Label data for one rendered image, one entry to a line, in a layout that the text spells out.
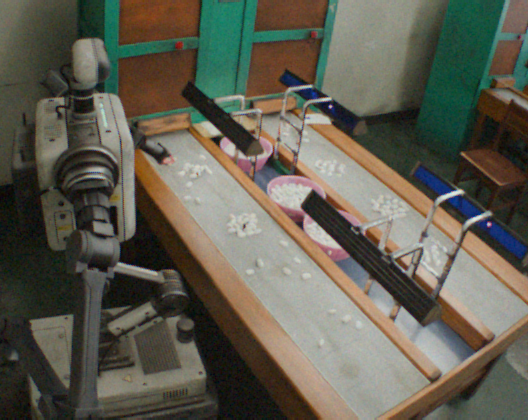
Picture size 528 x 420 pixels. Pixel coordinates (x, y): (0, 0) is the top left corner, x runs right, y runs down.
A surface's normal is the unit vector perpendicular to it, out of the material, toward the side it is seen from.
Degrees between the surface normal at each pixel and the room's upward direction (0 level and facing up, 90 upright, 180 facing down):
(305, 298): 0
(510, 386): 0
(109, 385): 0
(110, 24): 90
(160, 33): 90
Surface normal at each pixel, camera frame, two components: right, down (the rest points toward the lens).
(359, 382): 0.12, -0.80
